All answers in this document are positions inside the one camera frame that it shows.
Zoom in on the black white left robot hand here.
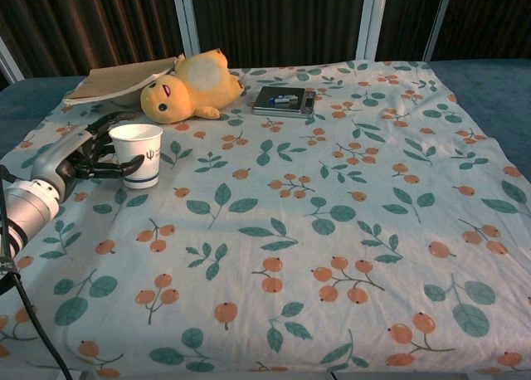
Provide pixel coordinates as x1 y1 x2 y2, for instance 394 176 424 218
31 110 145 202

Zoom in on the white paper cup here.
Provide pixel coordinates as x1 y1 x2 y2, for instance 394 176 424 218
108 124 164 189

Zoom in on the brown paper notebook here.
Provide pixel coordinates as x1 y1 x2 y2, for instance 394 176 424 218
62 56 178 107

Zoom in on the yellow plush duck toy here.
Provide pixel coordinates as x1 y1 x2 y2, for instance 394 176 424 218
139 47 246 125

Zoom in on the floral print tablecloth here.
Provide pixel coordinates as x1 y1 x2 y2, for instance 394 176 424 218
0 58 531 380

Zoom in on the dark brown pleated curtain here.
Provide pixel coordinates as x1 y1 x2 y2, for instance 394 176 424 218
0 0 531 90

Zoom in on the blue felt table cover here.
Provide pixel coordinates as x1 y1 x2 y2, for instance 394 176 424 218
0 56 531 157

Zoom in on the white metal frame post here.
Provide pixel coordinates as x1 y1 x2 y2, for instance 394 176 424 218
171 0 203 62
421 0 454 62
0 35 25 85
355 0 390 61

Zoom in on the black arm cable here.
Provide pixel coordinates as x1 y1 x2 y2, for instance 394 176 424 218
0 163 84 380

